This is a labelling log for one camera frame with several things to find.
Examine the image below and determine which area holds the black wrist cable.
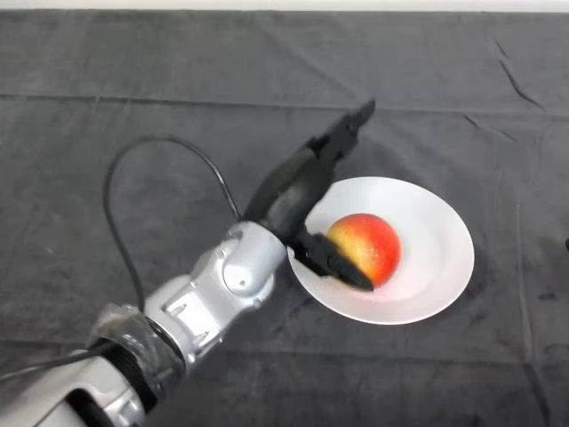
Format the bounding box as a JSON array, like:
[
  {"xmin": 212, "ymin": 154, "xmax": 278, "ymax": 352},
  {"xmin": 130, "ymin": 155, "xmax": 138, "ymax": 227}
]
[{"xmin": 0, "ymin": 136, "xmax": 244, "ymax": 385}]

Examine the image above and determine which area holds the black cloth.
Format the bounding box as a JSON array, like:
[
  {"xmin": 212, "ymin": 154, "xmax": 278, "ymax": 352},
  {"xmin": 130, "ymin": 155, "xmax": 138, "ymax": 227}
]
[{"xmin": 0, "ymin": 9, "xmax": 569, "ymax": 427}]

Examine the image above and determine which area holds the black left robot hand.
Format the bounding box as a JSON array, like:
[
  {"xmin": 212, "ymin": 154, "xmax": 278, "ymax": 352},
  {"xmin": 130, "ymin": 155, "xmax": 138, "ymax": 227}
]
[{"xmin": 242, "ymin": 99, "xmax": 377, "ymax": 293}]

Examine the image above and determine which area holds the red yellow apple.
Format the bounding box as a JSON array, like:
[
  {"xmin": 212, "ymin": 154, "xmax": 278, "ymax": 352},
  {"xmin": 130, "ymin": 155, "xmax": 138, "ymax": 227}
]
[{"xmin": 326, "ymin": 213, "xmax": 402, "ymax": 288}]

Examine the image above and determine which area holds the white round plate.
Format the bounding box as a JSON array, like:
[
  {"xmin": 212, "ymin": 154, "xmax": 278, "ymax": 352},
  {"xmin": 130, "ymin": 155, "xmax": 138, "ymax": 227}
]
[{"xmin": 286, "ymin": 176, "xmax": 476, "ymax": 326}]

